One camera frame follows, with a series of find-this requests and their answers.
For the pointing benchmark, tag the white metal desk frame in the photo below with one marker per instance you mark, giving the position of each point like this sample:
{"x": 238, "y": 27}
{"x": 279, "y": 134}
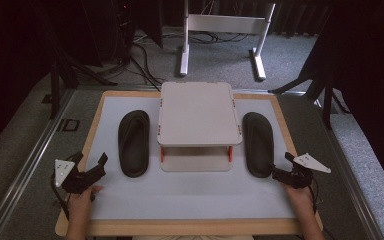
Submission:
{"x": 226, "y": 23}

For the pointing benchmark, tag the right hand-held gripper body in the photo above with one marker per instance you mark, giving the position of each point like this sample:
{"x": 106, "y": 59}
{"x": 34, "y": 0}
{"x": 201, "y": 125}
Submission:
{"x": 300, "y": 173}

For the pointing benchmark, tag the person's right hand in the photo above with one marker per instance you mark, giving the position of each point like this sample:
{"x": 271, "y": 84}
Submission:
{"x": 298, "y": 199}

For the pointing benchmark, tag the person's left hand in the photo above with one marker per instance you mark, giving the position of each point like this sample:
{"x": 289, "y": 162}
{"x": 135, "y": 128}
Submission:
{"x": 82, "y": 200}

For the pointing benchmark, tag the silver metal rail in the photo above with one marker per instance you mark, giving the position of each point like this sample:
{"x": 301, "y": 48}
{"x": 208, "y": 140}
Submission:
{"x": 350, "y": 176}
{"x": 23, "y": 170}

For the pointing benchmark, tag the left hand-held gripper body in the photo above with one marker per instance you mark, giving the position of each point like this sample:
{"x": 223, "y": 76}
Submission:
{"x": 69, "y": 179}

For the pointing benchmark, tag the black metal stand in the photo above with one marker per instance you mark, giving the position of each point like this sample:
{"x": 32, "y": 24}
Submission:
{"x": 56, "y": 90}
{"x": 326, "y": 100}

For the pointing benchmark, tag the black rectangular floor frame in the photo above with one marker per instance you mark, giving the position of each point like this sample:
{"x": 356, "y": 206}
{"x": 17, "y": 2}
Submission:
{"x": 68, "y": 125}

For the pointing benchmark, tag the white shoe rack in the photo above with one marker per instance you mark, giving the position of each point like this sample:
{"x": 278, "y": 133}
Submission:
{"x": 198, "y": 115}

